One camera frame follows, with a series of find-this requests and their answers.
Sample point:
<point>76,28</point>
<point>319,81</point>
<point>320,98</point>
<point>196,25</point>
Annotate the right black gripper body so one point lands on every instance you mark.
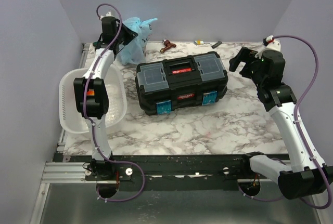
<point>250,70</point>

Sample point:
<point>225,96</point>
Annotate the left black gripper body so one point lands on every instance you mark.
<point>124,37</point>

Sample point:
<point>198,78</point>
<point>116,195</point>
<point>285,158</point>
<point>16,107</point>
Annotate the light blue plastic bag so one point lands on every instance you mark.
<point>135,51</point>

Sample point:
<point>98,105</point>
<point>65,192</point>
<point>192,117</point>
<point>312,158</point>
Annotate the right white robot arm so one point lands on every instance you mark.
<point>307,173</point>

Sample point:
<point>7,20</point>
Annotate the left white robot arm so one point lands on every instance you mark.
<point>91,96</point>

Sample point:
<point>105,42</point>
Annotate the red fake pear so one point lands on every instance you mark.
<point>90,92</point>

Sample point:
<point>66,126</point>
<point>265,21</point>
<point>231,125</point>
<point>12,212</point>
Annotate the small black clip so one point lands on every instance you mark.
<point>215,45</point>

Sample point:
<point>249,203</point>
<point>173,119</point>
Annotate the yellow white small connector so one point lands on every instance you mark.
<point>199,42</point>

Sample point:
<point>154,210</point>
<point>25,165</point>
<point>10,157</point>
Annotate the brown faucet tap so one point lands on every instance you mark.
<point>167,46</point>

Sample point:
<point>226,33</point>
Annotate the black plastic toolbox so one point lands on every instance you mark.
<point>170,84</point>

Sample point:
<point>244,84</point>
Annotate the white plastic basket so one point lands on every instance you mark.
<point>72,121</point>

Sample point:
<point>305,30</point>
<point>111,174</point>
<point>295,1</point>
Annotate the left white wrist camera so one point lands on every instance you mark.
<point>108,14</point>

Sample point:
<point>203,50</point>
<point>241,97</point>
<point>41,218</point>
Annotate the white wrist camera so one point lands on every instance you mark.
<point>108,14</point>
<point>271,43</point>

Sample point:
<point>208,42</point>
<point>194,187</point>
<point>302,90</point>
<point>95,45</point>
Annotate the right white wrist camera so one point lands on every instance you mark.
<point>271,43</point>

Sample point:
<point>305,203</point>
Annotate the aluminium frame profile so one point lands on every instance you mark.
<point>55,172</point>

